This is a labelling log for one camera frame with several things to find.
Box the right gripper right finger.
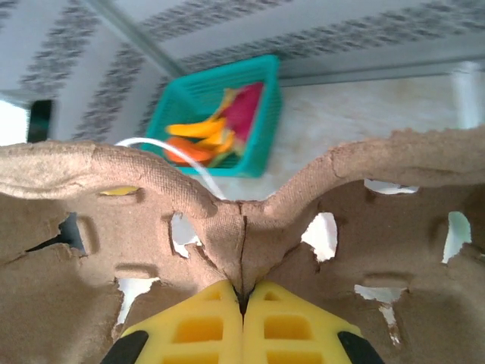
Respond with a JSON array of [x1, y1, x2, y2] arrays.
[[242, 282, 386, 364]]

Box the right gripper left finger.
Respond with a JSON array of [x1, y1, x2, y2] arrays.
[[100, 280, 243, 364]]

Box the brown pulp cup carrier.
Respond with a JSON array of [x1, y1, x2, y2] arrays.
[[0, 127, 485, 364]]

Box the orange carrot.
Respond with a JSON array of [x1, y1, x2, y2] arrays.
[[163, 136, 214, 167]]

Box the yellow banana bunch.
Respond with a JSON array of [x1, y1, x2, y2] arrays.
[[165, 117, 236, 155]]

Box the pink dragon fruit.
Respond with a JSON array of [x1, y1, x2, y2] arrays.
[[218, 82, 265, 147]]

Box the teal plastic basket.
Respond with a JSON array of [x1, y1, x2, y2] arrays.
[[145, 54, 284, 179]]

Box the aluminium table edge rail long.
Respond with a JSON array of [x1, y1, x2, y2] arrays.
[[278, 56, 485, 89]]

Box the left aluminium frame post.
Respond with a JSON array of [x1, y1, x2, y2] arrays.
[[85, 0, 186, 79]]

